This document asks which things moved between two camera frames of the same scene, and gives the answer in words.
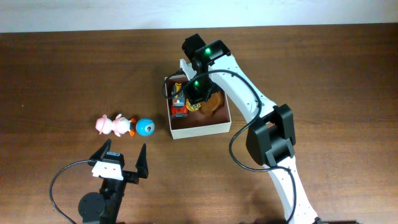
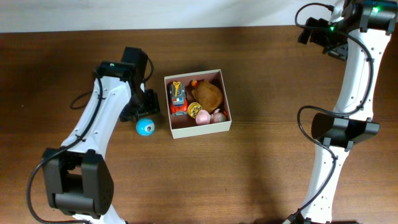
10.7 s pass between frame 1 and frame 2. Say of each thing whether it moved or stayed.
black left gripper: moved
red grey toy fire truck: stayed
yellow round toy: moved
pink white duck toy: moved
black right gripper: moved
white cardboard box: stayed
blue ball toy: stayed
